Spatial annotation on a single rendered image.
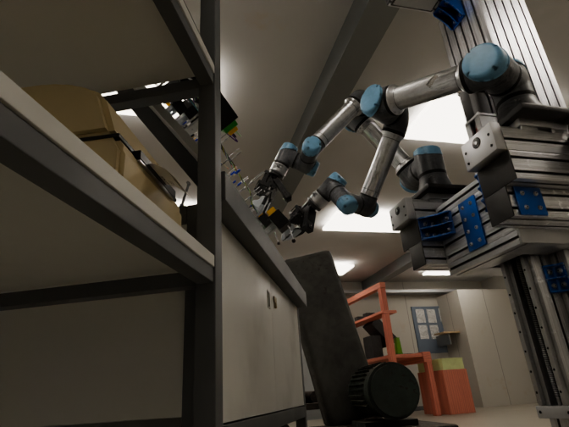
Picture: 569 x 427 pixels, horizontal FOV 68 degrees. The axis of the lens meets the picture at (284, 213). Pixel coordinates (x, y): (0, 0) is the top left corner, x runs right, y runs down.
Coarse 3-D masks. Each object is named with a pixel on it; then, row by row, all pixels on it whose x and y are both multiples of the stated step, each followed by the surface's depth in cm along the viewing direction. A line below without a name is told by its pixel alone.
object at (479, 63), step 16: (480, 48) 128; (496, 48) 124; (464, 64) 130; (480, 64) 127; (496, 64) 124; (512, 64) 127; (416, 80) 148; (432, 80) 142; (448, 80) 137; (464, 80) 132; (480, 80) 128; (496, 80) 128; (512, 80) 130; (368, 96) 160; (384, 96) 155; (400, 96) 151; (416, 96) 147; (432, 96) 144; (368, 112) 159; (384, 112) 157; (400, 112) 157
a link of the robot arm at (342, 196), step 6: (336, 186) 169; (342, 186) 169; (330, 192) 170; (336, 192) 167; (342, 192) 166; (348, 192) 167; (330, 198) 171; (336, 198) 166; (342, 198) 164; (348, 198) 163; (354, 198) 164; (360, 198) 170; (336, 204) 166; (342, 204) 163; (348, 204) 162; (354, 204) 164; (360, 204) 169; (342, 210) 164; (348, 210) 164; (354, 210) 166; (360, 210) 170
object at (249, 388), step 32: (224, 256) 91; (224, 288) 88; (256, 288) 116; (224, 320) 86; (256, 320) 111; (224, 352) 83; (256, 352) 107; (224, 384) 81; (256, 384) 103; (224, 416) 78
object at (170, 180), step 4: (152, 164) 58; (156, 164) 57; (152, 168) 59; (156, 168) 58; (160, 168) 58; (156, 172) 60; (160, 172) 60; (164, 172) 59; (168, 172) 57; (160, 176) 61; (164, 176) 61; (168, 176) 60; (172, 176) 58; (164, 180) 62; (168, 180) 62; (172, 180) 61; (176, 180) 58; (168, 184) 63; (172, 184) 63; (176, 184) 61; (180, 188) 62
